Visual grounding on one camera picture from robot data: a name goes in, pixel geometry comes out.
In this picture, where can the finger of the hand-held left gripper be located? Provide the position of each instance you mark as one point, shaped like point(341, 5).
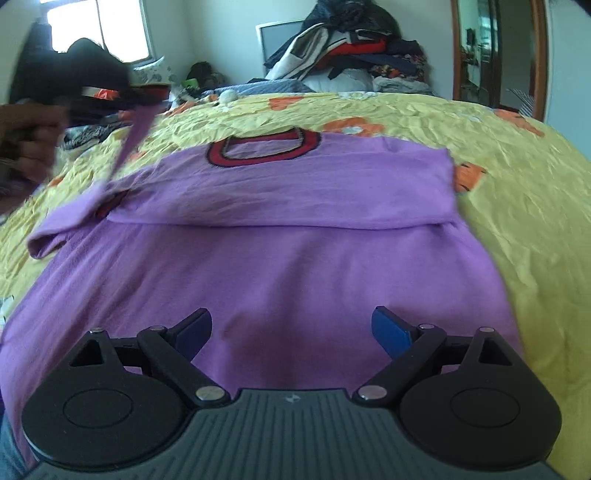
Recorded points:
point(147, 92)

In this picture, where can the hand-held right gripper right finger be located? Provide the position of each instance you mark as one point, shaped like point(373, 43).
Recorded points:
point(390, 334)

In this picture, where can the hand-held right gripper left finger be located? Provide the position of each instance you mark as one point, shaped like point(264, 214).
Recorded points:
point(196, 330)

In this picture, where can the purple shirt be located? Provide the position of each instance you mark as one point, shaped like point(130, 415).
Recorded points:
point(277, 267)

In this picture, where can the pile of clothes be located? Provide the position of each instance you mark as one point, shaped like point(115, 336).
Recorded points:
point(351, 50)

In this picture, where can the person's left hand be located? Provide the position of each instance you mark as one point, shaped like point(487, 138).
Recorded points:
point(32, 138)

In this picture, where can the floral pillow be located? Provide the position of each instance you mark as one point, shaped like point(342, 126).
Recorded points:
point(157, 69)

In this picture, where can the dark bag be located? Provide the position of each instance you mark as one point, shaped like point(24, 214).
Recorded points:
point(201, 73)

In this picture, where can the window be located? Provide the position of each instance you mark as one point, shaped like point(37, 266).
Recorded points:
point(120, 27)

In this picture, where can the dark patterned cloth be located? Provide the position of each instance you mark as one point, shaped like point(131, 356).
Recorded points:
point(87, 134)

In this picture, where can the white ball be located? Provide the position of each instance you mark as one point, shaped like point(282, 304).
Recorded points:
point(229, 96)

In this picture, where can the grey blue blanket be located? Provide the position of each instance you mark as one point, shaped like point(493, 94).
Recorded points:
point(268, 86)

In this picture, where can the white framed panel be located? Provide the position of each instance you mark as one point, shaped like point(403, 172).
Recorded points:
point(272, 41)

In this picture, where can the yellow carrot print bed cover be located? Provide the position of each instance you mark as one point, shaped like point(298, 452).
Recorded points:
point(531, 207)

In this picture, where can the person's jeans leg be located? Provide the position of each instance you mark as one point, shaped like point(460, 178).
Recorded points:
point(9, 454)

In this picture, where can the black white checkered bag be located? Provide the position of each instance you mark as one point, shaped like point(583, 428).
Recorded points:
point(522, 100)

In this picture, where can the wooden framed mirror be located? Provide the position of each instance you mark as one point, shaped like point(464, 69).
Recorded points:
point(540, 55)

